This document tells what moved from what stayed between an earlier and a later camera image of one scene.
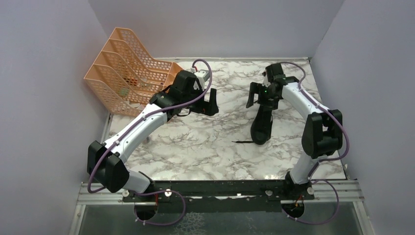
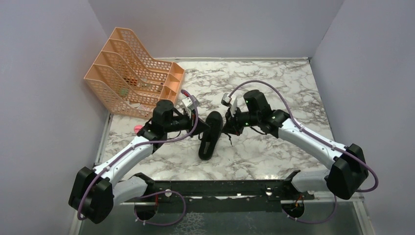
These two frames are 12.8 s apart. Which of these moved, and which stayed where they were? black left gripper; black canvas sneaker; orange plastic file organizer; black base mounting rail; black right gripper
Moved: black left gripper; black canvas sneaker; black right gripper
Stayed: orange plastic file organizer; black base mounting rail
